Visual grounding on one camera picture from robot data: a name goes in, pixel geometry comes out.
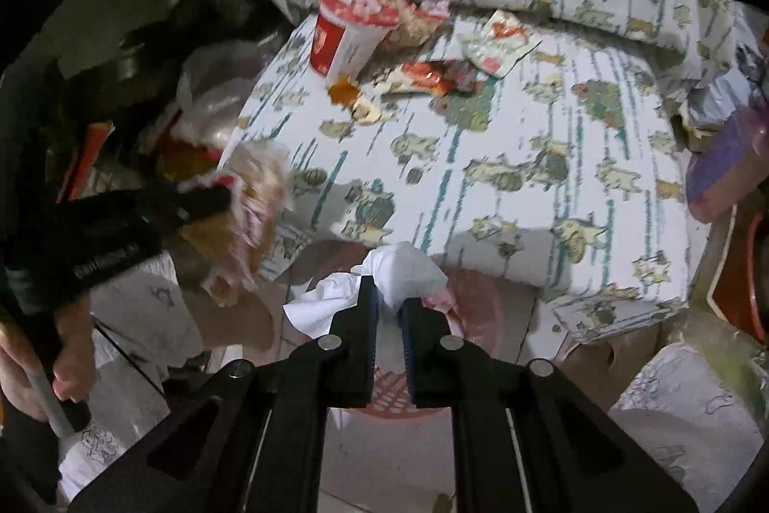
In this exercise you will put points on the white paper tissue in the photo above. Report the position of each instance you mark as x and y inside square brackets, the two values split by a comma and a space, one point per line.
[396, 266]

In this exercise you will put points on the person's left hand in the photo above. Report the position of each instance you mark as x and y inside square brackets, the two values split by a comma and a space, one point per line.
[75, 363]

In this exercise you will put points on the person's right leg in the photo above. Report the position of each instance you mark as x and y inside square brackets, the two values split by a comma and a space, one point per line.
[679, 411]

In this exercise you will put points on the person's leg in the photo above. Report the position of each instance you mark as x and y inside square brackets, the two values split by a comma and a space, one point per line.
[679, 411]
[138, 308]

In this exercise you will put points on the orange scrap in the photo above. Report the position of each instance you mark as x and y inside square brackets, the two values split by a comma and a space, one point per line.
[342, 91]

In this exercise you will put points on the white red sachet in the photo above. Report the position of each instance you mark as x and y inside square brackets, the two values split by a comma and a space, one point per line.
[498, 47]

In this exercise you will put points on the red foil wrapper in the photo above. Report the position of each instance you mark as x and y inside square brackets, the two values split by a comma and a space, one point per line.
[429, 73]

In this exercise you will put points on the snack wrapper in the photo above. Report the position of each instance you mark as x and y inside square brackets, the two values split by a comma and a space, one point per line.
[258, 206]

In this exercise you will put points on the orange packet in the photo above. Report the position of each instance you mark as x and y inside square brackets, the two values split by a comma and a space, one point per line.
[84, 158]

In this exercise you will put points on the red white noodle cup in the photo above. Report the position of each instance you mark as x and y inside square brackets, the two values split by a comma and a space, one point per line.
[345, 38]

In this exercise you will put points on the red basin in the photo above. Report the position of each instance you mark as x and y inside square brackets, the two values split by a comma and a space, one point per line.
[751, 278]

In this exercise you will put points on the yellow scrap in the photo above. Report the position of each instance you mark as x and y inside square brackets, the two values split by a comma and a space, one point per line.
[366, 111]

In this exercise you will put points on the clear plastic wrapper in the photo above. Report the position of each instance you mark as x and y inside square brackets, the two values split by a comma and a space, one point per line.
[417, 26]

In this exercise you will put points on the grey printed plastic bag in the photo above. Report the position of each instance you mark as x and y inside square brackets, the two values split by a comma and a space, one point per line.
[727, 86]

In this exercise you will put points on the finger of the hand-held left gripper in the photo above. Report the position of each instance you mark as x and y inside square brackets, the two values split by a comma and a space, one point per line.
[204, 203]

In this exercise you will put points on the person's left leg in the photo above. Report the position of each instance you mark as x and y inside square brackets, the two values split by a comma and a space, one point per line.
[138, 308]

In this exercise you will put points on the pink plastic basket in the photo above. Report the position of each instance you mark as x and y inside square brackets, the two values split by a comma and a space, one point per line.
[393, 396]

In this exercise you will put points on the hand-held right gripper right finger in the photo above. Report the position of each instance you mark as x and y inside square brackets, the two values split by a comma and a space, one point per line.
[413, 339]

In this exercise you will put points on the purple container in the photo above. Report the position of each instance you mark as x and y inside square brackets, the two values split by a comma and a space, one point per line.
[727, 170]

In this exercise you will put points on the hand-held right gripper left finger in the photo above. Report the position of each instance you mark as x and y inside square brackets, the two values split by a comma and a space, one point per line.
[369, 320]

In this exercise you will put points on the cardboard box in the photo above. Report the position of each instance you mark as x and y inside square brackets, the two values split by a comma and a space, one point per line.
[607, 363]

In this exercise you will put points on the clear plastic bag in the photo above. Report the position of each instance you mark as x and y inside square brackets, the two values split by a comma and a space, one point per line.
[210, 92]

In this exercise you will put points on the printed cat blanket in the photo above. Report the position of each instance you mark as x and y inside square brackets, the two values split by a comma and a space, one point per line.
[480, 188]

